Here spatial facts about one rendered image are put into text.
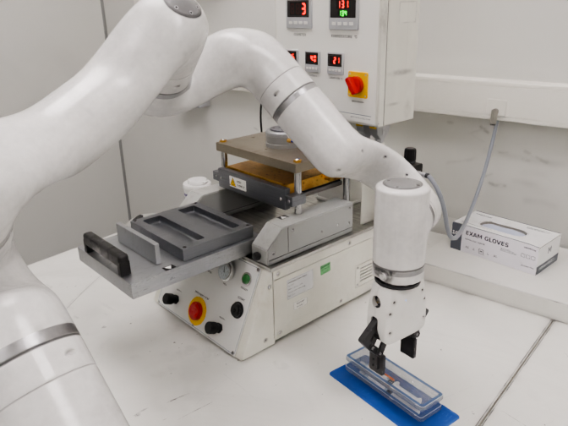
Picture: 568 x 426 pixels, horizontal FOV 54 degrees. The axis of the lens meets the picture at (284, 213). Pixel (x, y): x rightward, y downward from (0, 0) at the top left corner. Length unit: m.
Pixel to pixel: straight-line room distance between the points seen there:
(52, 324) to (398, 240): 0.51
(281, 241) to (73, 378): 0.60
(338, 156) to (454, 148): 0.84
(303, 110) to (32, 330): 0.51
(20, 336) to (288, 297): 0.67
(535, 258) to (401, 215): 0.63
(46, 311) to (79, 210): 2.14
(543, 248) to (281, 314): 0.64
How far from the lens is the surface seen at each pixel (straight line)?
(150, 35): 0.80
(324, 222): 1.17
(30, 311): 0.61
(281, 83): 0.90
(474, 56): 1.62
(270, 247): 1.09
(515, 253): 1.45
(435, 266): 1.43
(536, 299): 1.37
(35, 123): 0.71
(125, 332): 1.29
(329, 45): 1.31
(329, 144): 0.88
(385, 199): 0.86
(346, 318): 1.28
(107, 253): 1.04
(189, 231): 1.12
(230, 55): 0.92
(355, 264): 1.29
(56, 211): 2.69
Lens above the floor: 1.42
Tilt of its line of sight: 21 degrees down
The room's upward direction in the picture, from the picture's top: 1 degrees counter-clockwise
